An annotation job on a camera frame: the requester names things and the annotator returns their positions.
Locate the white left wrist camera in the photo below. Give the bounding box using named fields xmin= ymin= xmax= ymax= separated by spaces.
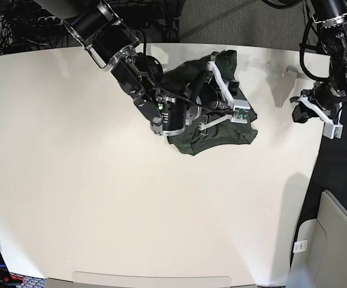
xmin=323 ymin=123 xmax=343 ymax=139

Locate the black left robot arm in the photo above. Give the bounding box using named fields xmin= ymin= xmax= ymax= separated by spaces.
xmin=291 ymin=1 xmax=347 ymax=124

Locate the white power strip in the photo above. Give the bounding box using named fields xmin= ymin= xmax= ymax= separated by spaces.
xmin=37 ymin=16 xmax=62 ymax=26

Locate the beige plastic bin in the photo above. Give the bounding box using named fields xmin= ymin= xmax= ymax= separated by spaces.
xmin=286 ymin=191 xmax=347 ymax=287

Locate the dark green long-sleeve shirt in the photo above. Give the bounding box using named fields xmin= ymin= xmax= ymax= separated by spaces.
xmin=162 ymin=50 xmax=258 ymax=156

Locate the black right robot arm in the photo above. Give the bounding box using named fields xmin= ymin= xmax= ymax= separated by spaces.
xmin=39 ymin=1 xmax=251 ymax=136

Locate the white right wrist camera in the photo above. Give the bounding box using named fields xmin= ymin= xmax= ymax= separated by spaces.
xmin=231 ymin=100 xmax=251 ymax=124

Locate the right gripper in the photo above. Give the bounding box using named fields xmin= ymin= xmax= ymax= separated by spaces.
xmin=185 ymin=50 xmax=247 ymax=132

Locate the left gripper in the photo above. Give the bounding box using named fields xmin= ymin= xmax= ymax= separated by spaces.
xmin=291 ymin=85 xmax=343 ymax=124

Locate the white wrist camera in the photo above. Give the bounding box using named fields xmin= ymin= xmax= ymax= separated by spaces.
xmin=231 ymin=100 xmax=251 ymax=124
xmin=323 ymin=123 xmax=343 ymax=139

